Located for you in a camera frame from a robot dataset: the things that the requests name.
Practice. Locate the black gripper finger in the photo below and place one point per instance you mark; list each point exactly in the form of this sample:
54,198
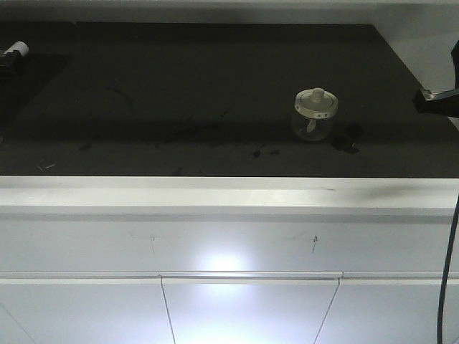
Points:
439,103
11,63
455,56

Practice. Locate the glass jar with cream lid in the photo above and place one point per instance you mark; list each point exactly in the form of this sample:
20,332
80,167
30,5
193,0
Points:
314,114

